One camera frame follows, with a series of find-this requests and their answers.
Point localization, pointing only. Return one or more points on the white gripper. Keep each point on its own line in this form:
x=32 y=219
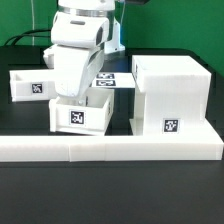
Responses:
x=77 y=52

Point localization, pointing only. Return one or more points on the white drawer box with tag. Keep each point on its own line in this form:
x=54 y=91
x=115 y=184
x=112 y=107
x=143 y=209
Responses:
x=90 y=118

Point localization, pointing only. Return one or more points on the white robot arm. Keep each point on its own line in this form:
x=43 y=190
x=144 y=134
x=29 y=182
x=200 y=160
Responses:
x=89 y=8

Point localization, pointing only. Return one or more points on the white base tag plate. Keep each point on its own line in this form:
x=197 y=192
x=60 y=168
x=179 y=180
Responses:
x=113 y=80

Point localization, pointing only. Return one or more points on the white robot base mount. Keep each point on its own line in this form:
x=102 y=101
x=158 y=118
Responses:
x=114 y=45

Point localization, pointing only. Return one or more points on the white drawer cabinet frame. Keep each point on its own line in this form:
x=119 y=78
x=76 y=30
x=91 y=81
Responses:
x=171 y=95

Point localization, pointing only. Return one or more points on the white L-shaped obstacle wall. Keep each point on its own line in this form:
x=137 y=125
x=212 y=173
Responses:
x=109 y=148

